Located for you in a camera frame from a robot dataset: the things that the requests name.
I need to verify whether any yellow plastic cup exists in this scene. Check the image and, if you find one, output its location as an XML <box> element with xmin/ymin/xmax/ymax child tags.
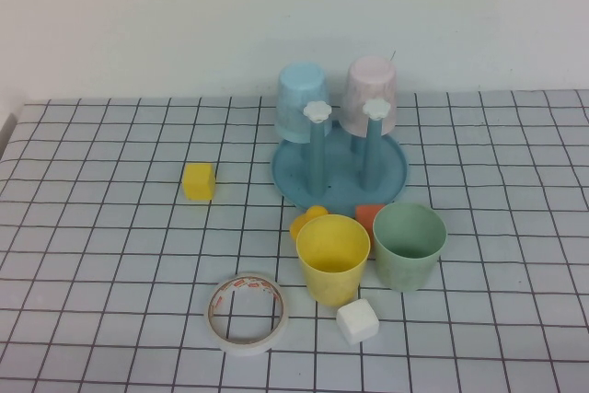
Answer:
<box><xmin>294</xmin><ymin>214</ymin><xmax>372</xmax><ymax>306</ymax></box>

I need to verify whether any white grid tablecloth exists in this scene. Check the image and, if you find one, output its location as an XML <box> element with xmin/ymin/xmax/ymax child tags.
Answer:
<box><xmin>0</xmin><ymin>88</ymin><xmax>589</xmax><ymax>393</ymax></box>

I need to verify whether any white tape roll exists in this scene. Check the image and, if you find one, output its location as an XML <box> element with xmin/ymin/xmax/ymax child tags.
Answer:
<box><xmin>203</xmin><ymin>272</ymin><xmax>291</xmax><ymax>358</ymax></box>

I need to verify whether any blue cup stand with pegs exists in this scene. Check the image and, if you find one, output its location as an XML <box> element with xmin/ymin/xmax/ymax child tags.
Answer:
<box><xmin>270</xmin><ymin>98</ymin><xmax>410</xmax><ymax>211</ymax></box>

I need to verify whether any yellow foam cube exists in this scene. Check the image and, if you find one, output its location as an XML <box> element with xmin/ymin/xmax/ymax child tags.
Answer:
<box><xmin>180</xmin><ymin>162</ymin><xmax>217</xmax><ymax>202</ymax></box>

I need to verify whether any green plastic cup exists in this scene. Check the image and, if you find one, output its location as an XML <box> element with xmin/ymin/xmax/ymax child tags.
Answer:
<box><xmin>371</xmin><ymin>202</ymin><xmax>448</xmax><ymax>294</ymax></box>

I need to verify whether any light blue plastic cup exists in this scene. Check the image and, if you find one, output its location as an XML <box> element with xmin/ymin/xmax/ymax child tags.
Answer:
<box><xmin>275</xmin><ymin>60</ymin><xmax>332</xmax><ymax>144</ymax></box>

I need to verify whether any white foam cube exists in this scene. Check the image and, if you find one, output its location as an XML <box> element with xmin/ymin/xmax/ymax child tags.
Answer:
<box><xmin>335</xmin><ymin>298</ymin><xmax>381</xmax><ymax>346</ymax></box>

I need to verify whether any small orange-yellow toy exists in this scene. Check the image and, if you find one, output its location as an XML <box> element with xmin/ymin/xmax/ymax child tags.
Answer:
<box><xmin>288</xmin><ymin>205</ymin><xmax>326</xmax><ymax>242</ymax></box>

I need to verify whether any pink plastic cup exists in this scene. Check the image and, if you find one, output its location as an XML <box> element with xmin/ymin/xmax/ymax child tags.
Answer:
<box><xmin>338</xmin><ymin>54</ymin><xmax>398</xmax><ymax>137</ymax></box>

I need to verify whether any orange foam cube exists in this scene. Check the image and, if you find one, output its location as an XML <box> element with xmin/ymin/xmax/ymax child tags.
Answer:
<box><xmin>354</xmin><ymin>202</ymin><xmax>387</xmax><ymax>233</ymax></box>

